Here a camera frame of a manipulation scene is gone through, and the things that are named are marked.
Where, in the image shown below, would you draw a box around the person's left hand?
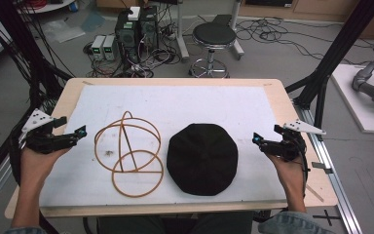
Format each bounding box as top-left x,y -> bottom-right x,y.
19,145 -> 73,191

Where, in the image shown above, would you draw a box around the aluminium rail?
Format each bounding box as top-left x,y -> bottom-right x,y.
292,99 -> 364,234

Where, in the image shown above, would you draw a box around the clear plastic sheet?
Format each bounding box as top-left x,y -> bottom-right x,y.
41,19 -> 87,44

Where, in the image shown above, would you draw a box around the black computer tower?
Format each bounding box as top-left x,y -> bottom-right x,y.
138,5 -> 160,51
114,12 -> 141,64

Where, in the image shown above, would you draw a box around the black round stool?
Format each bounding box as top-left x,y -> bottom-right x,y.
189,21 -> 238,79

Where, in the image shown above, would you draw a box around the white board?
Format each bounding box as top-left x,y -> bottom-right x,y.
330,63 -> 374,137

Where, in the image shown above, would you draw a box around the white desk legs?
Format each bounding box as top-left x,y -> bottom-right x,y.
174,0 -> 245,62

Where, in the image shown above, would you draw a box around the person's right hand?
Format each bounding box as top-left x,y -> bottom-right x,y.
266,152 -> 307,198

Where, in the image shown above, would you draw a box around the tangle of floor cables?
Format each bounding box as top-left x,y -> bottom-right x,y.
82,19 -> 181,79

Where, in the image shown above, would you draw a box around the black metal frame stand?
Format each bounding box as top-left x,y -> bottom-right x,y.
0,0 -> 74,111
284,0 -> 374,130

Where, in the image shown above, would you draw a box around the metal bracket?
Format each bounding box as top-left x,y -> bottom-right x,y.
311,161 -> 334,176

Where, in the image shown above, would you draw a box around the grey power supply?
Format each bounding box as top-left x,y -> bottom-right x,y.
91,34 -> 107,61
102,34 -> 119,61

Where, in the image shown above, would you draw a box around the white box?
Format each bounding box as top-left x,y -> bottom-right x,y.
127,6 -> 141,21

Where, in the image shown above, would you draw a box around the black floor cables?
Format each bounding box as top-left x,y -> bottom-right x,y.
235,17 -> 374,67

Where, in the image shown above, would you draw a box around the white table mat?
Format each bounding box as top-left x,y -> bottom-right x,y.
39,84 -> 288,209

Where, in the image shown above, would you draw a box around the black beret hat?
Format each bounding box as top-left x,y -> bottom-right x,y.
166,123 -> 240,197

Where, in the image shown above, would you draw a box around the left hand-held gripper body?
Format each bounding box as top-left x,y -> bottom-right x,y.
19,108 -> 79,154

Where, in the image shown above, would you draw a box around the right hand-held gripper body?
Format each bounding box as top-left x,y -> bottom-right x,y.
262,119 -> 327,163

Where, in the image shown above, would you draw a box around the orange wire hat stand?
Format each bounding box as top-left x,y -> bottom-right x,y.
93,110 -> 166,199

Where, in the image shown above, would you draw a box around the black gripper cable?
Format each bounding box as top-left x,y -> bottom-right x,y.
293,131 -> 312,199

